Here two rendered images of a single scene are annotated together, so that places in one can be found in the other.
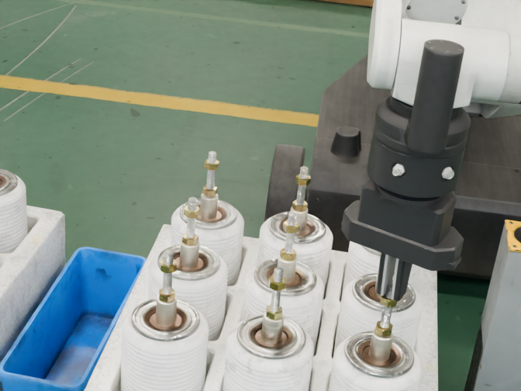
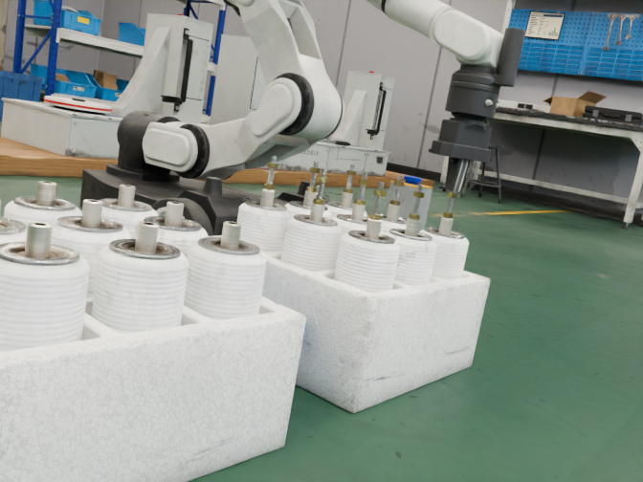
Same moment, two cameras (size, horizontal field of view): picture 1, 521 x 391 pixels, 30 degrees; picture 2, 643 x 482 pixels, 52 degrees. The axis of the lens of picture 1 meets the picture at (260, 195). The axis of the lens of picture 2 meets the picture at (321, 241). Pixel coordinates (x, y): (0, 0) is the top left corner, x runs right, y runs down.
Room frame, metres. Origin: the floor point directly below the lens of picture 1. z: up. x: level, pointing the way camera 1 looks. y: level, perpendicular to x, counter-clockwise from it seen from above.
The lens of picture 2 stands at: (0.38, 1.00, 0.42)
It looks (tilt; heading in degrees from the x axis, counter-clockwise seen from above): 10 degrees down; 302
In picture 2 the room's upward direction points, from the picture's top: 10 degrees clockwise
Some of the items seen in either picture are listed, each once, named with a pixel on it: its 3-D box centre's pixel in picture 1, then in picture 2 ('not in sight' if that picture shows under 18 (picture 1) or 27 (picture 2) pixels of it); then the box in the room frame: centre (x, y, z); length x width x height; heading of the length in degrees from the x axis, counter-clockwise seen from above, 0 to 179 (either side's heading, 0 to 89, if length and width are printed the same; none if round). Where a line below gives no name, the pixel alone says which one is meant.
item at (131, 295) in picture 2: not in sight; (135, 329); (0.91, 0.52, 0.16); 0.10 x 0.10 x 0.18
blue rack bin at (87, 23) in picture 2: not in sight; (67, 18); (5.63, -2.67, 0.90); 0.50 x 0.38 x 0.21; 178
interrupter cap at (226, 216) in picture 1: (208, 214); (266, 206); (1.10, 0.07, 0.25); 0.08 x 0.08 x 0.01
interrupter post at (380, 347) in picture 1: (381, 345); (445, 227); (0.84, -0.14, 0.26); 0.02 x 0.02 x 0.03
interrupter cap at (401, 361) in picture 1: (379, 354); (444, 233); (0.84, -0.14, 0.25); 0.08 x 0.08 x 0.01
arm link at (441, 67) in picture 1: (439, 89); (488, 61); (0.82, -0.15, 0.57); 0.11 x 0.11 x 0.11; 88
